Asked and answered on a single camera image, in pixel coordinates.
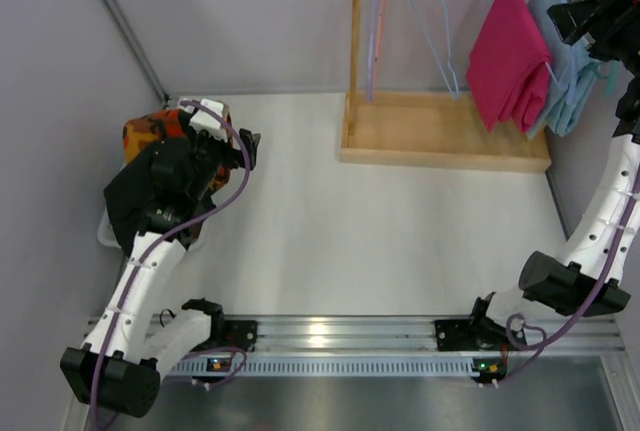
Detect white plastic basket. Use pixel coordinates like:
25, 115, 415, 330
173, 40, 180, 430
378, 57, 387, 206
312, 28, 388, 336
97, 211, 209, 252

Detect grey slotted cable duct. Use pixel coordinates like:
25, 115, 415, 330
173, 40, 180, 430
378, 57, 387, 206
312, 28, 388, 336
169, 354, 501, 378

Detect aluminium mounting rail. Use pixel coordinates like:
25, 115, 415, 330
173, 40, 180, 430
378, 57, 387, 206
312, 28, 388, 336
84, 314, 624, 355

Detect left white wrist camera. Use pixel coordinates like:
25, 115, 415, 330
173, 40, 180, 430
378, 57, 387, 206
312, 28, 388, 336
178, 97, 230, 141

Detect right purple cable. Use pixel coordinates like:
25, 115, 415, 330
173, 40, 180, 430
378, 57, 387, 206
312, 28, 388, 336
502, 195, 640, 382

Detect wooden clothes rack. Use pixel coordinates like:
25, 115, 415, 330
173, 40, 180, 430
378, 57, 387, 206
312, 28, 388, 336
339, 0, 551, 174

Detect light blue trousers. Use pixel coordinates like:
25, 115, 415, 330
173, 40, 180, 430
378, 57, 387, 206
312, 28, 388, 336
526, 0, 599, 139

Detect aluminium corner profile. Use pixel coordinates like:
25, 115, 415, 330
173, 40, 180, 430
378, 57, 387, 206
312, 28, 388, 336
100, 0, 169, 104

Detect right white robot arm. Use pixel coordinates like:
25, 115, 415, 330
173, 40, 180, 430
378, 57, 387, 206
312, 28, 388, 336
235, 95, 639, 349

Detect black trousers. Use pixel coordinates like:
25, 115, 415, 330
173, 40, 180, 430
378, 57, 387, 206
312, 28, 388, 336
104, 148, 215, 256

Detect orange camouflage trousers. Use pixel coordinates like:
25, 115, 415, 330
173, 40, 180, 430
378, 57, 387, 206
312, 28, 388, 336
123, 109, 244, 195

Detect magenta trousers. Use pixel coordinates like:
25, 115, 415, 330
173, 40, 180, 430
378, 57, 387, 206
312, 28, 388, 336
466, 0, 551, 134

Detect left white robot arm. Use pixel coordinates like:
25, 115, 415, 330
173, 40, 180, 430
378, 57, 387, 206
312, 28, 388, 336
60, 129, 260, 418

